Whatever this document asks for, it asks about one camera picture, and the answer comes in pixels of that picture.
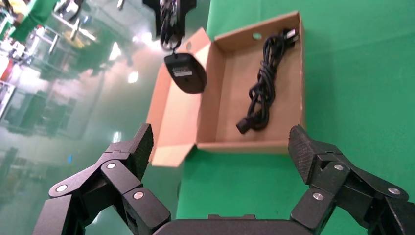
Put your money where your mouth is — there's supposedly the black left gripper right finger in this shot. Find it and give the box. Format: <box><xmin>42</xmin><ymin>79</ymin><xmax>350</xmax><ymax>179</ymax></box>
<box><xmin>288</xmin><ymin>124</ymin><xmax>415</xmax><ymax>235</ymax></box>

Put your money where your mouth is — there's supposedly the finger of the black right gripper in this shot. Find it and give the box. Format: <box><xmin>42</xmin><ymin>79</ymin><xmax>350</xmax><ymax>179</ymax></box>
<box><xmin>177</xmin><ymin>0</ymin><xmax>197</xmax><ymax>33</ymax></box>
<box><xmin>142</xmin><ymin>0</ymin><xmax>162</xmax><ymax>33</ymax></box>

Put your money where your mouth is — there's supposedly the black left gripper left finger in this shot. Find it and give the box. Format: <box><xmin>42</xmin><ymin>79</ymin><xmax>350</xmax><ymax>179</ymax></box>
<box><xmin>32</xmin><ymin>123</ymin><xmax>171</xmax><ymax>235</ymax></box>

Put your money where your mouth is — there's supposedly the black computer mouse with cable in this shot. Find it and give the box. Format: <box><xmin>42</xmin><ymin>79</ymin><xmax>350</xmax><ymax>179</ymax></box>
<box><xmin>159</xmin><ymin>0</ymin><xmax>208</xmax><ymax>95</ymax></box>

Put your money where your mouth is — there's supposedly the black power cord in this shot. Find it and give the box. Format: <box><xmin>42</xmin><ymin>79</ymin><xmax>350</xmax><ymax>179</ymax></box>
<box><xmin>235</xmin><ymin>28</ymin><xmax>300</xmax><ymax>135</ymax></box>

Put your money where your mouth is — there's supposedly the open brown cardboard box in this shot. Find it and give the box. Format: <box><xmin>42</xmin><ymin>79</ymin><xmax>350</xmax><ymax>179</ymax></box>
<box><xmin>146</xmin><ymin>11</ymin><xmax>306</xmax><ymax>168</ymax></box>

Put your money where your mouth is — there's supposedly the metal table leg with foot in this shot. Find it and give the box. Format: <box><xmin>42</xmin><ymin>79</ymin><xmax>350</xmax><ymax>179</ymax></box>
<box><xmin>51</xmin><ymin>13</ymin><xmax>97</xmax><ymax>42</ymax></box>

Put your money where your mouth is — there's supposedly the green table cloth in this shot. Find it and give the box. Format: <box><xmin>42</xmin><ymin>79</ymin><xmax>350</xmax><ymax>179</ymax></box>
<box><xmin>176</xmin><ymin>0</ymin><xmax>415</xmax><ymax>235</ymax></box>

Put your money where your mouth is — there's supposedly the green covered background table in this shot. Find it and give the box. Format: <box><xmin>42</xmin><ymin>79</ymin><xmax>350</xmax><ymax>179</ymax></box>
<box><xmin>13</xmin><ymin>0</ymin><xmax>61</xmax><ymax>43</ymax></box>

